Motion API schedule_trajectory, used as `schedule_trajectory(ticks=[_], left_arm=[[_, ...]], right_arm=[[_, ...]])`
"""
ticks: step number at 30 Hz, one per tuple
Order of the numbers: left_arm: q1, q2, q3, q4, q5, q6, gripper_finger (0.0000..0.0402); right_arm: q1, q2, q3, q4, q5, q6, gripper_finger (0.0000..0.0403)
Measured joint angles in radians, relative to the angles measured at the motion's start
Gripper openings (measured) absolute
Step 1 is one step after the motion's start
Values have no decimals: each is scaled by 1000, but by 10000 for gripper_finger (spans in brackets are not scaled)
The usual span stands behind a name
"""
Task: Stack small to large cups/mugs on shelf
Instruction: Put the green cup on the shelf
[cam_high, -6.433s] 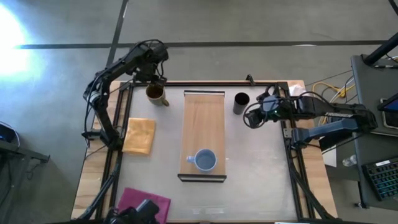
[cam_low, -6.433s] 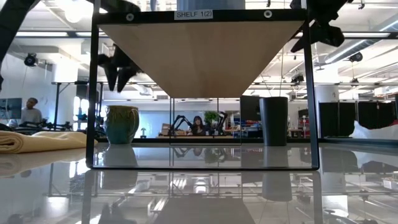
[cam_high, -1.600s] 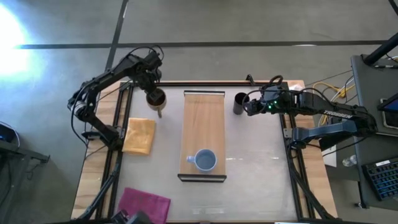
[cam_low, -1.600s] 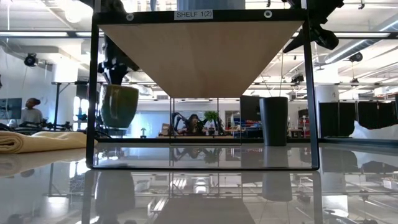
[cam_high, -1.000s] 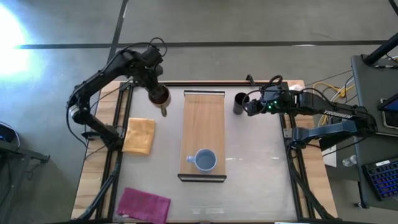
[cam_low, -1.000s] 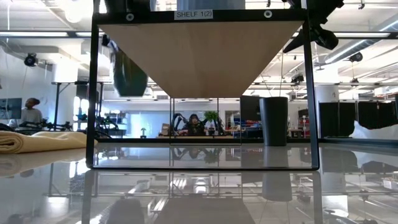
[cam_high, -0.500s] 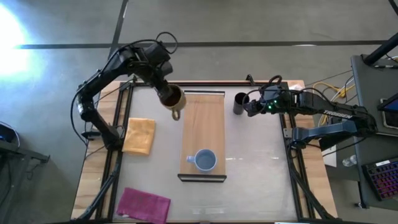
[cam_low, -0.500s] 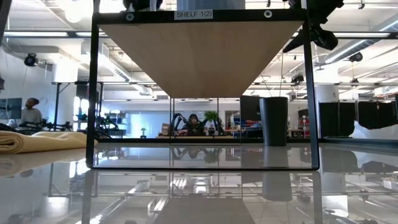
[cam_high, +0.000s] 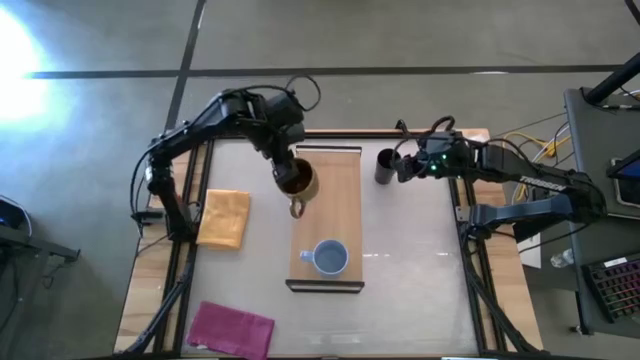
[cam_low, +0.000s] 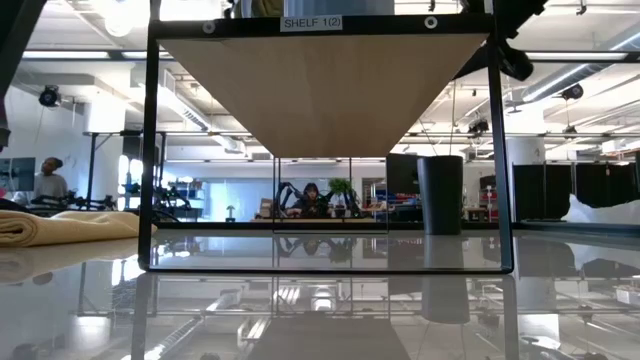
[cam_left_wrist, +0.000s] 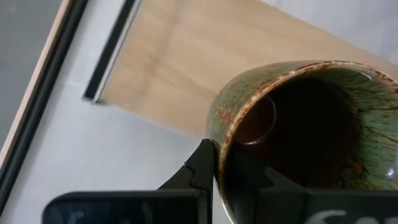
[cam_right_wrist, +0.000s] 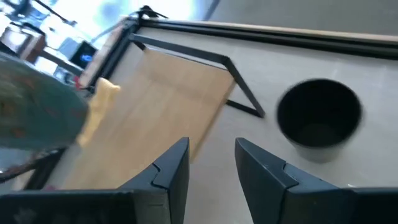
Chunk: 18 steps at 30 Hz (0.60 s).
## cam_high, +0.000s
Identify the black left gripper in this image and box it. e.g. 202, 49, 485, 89
255, 119, 307, 188

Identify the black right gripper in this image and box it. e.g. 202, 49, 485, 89
394, 142, 474, 184

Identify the tall black cup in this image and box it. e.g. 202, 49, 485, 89
373, 147, 403, 186

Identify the olive brown ceramic mug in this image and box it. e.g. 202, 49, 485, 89
276, 157, 321, 221

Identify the light blue mug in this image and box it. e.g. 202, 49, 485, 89
298, 238, 351, 280

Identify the black-framed wooden shelf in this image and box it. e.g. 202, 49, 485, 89
284, 144, 366, 295

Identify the yellow folded cloth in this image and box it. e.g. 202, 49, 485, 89
195, 188, 252, 252

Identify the white paper sheet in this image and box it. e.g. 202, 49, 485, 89
518, 231, 544, 270

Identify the magenta folded cloth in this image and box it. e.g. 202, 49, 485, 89
185, 300, 276, 360

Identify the clear plastic bottle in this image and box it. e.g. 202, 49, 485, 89
549, 247, 577, 269

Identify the dark grey side table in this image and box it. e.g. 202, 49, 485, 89
563, 86, 640, 337

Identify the tablet with black case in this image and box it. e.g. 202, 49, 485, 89
606, 148, 640, 209

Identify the black stand pole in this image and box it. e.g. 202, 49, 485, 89
583, 51, 640, 105

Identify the colourful key keyboard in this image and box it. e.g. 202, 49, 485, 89
581, 256, 640, 324

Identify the black floor stand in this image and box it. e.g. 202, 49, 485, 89
0, 194, 82, 291

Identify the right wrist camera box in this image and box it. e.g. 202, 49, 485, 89
423, 130, 465, 154

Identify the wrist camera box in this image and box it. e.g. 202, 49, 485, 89
263, 91, 307, 127
423, 130, 465, 154

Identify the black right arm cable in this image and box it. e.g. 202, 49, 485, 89
394, 115, 457, 147

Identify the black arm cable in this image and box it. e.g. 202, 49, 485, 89
394, 115, 457, 147
283, 74, 323, 113

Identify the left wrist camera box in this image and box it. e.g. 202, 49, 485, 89
263, 91, 307, 127

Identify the black aluminium table frame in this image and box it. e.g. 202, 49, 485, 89
118, 128, 543, 359

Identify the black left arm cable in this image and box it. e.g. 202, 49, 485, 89
283, 74, 323, 113

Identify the yellow cable bundle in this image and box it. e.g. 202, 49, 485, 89
499, 129, 572, 202

